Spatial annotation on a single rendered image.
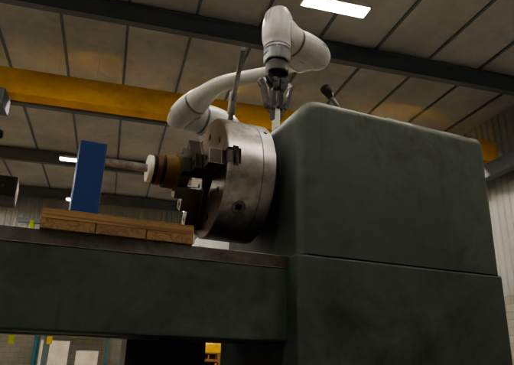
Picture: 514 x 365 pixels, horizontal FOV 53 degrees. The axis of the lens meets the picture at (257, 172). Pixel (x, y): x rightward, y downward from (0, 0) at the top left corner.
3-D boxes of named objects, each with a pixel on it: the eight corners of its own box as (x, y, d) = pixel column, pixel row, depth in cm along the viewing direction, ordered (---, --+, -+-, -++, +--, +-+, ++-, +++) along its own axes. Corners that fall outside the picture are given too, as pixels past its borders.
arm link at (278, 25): (276, 35, 164) (305, 51, 172) (277, -5, 170) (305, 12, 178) (254, 49, 172) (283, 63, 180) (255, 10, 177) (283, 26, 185)
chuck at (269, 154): (226, 243, 150) (237, 138, 156) (269, 244, 121) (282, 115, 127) (214, 242, 149) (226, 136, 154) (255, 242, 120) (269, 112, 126)
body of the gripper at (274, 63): (283, 72, 174) (283, 96, 171) (260, 66, 171) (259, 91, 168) (294, 61, 168) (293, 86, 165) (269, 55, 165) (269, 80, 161)
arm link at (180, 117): (183, 84, 204) (212, 96, 212) (159, 106, 216) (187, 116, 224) (184, 112, 198) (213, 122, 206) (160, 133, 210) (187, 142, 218)
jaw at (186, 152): (213, 179, 139) (208, 154, 148) (219, 164, 136) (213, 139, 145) (173, 173, 135) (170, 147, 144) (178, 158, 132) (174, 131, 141)
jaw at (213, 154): (222, 166, 134) (239, 148, 124) (222, 184, 132) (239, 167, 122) (180, 159, 129) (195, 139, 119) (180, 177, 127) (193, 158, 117)
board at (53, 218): (154, 268, 140) (155, 253, 141) (193, 244, 108) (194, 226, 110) (34, 257, 129) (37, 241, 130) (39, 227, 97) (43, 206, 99)
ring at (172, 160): (183, 163, 138) (149, 158, 134) (193, 151, 130) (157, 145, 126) (181, 197, 135) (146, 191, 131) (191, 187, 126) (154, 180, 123)
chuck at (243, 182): (214, 242, 149) (226, 136, 154) (255, 242, 120) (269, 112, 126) (183, 239, 146) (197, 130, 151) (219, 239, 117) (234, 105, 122)
